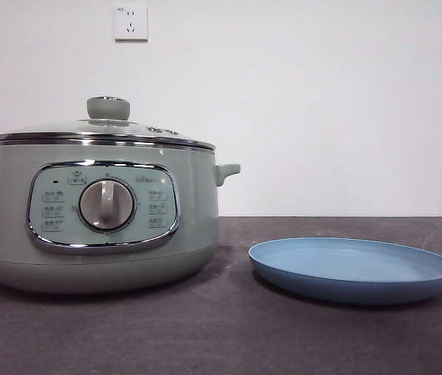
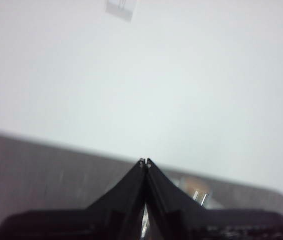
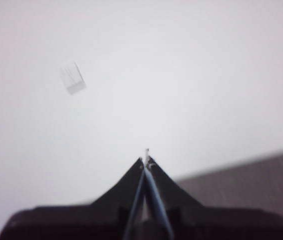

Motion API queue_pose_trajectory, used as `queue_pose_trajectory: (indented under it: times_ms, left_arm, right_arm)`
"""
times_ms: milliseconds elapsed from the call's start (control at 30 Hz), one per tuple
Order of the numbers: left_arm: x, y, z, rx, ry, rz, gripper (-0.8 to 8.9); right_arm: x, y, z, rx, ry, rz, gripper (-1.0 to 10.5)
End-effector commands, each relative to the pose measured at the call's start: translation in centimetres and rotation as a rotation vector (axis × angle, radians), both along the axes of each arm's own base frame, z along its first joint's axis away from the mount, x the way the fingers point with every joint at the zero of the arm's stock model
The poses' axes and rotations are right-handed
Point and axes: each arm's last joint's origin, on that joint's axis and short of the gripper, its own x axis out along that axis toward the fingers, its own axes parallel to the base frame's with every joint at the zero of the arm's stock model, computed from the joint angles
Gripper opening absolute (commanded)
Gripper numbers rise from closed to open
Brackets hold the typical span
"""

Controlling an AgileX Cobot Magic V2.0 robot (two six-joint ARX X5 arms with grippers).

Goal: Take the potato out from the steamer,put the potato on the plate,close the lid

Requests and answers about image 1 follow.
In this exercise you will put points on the glass lid with green knob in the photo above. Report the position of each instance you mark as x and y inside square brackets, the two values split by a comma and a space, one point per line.
[108, 108]

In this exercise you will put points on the sage green electric steamer pot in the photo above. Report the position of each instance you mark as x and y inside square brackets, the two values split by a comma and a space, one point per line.
[189, 218]

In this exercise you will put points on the blue round plate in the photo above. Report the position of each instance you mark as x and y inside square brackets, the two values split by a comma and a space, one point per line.
[346, 269]

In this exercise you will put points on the white wall socket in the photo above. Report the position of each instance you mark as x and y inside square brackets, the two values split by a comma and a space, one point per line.
[131, 23]

